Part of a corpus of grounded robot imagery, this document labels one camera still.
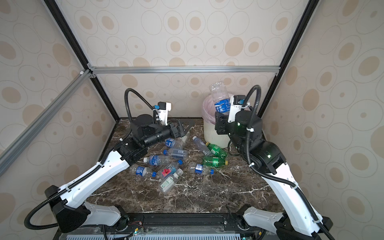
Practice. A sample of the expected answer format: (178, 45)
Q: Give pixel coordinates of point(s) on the green bottle yellow cap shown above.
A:
(215, 162)

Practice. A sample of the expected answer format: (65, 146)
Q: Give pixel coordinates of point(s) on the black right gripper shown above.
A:
(221, 122)

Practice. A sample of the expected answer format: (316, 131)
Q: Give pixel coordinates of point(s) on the white waste bin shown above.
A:
(211, 136)

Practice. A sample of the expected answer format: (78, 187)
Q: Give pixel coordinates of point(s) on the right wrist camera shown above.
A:
(236, 102)

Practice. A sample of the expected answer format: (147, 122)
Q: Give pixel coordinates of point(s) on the crushed bottle blue label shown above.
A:
(140, 171)

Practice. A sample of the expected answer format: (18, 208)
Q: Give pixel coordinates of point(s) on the aluminium rail left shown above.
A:
(25, 138)

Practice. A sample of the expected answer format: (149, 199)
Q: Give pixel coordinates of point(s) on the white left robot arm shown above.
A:
(71, 210)

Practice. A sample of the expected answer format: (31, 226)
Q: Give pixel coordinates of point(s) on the horizontal aluminium rail back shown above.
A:
(185, 70)

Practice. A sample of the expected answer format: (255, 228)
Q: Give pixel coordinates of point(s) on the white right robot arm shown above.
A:
(299, 221)

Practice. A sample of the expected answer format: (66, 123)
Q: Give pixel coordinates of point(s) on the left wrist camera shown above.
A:
(161, 111)

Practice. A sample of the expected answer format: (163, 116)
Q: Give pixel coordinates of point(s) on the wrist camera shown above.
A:
(161, 111)
(236, 102)

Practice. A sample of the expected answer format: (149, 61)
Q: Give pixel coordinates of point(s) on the clear bottle pale blue label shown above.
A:
(176, 153)

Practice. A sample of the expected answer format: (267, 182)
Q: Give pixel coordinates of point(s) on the pink bin liner bag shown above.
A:
(209, 110)

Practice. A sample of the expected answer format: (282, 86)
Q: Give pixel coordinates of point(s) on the square clear bottle white cap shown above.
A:
(170, 181)

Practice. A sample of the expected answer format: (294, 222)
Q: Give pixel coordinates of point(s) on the clear bottle blue label front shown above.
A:
(220, 97)

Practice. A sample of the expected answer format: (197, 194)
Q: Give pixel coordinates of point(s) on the green bottle upper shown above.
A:
(216, 150)

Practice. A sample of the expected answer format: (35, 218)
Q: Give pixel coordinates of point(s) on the small crushed bottle blue cap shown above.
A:
(199, 169)

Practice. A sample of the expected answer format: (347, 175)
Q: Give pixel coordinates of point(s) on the clear bottle purple tint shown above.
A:
(201, 146)

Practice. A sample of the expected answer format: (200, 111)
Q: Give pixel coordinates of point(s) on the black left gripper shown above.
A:
(178, 131)

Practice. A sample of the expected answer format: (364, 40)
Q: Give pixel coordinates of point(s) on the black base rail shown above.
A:
(180, 223)

